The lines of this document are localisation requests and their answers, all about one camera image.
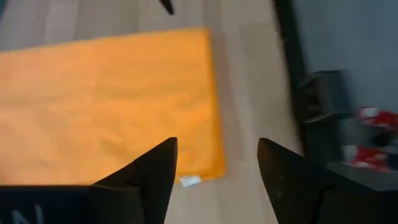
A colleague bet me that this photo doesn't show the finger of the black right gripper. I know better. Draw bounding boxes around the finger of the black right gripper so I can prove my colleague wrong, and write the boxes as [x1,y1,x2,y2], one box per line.
[159,0,175,16]

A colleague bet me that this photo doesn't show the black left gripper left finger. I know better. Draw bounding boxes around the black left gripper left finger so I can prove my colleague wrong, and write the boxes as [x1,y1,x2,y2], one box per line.
[90,137,178,224]

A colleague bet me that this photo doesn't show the red and white object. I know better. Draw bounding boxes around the red and white object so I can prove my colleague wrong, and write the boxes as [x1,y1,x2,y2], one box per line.
[356,105,398,129]
[340,143,398,174]

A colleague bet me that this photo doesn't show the orange microfiber towel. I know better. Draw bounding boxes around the orange microfiber towel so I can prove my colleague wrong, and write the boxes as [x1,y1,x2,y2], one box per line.
[0,26,227,188]

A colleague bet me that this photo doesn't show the black metal table frame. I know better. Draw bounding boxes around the black metal table frame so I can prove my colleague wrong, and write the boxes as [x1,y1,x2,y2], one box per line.
[272,0,312,156]

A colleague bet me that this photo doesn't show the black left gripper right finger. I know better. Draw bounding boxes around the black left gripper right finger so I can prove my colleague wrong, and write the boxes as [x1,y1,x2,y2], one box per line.
[257,138,398,224]

